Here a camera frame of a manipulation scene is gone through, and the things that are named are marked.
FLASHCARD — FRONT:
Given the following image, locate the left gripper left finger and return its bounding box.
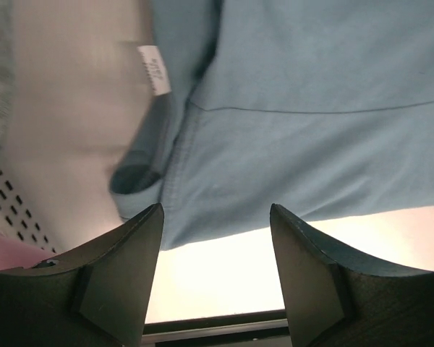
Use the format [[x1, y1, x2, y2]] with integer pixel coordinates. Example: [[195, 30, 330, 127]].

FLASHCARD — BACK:
[[0, 204, 163, 346]]

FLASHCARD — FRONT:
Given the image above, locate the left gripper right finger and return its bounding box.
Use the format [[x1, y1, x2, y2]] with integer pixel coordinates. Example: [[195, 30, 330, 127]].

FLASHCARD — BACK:
[[270, 204, 434, 346]]

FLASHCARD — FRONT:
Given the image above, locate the blue-grey t shirt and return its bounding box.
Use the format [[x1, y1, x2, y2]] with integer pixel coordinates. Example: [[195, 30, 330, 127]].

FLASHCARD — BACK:
[[110, 1, 434, 249]]

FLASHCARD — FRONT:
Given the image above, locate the pink t shirt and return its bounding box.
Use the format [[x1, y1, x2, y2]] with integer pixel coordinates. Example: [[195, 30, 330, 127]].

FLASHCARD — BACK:
[[0, 235, 53, 271]]

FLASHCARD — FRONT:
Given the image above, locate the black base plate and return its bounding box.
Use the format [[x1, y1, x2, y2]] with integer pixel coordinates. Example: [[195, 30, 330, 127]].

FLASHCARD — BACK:
[[141, 310, 289, 346]]

